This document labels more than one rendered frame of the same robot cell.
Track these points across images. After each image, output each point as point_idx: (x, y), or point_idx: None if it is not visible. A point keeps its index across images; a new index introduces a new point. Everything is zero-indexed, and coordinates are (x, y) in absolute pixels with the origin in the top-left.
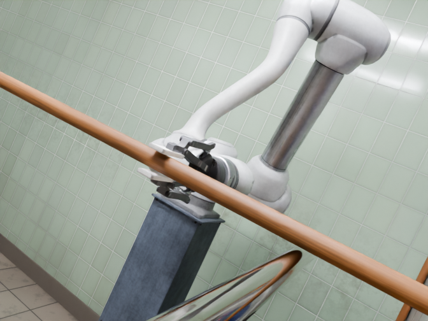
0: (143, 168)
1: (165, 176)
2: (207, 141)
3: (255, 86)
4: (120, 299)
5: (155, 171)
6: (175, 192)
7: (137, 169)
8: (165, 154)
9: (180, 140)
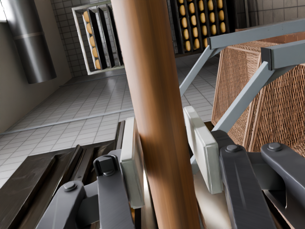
0: (185, 113)
1: (201, 166)
2: None
3: None
4: None
5: (195, 134)
6: (287, 219)
7: (186, 107)
8: (142, 157)
9: (81, 185)
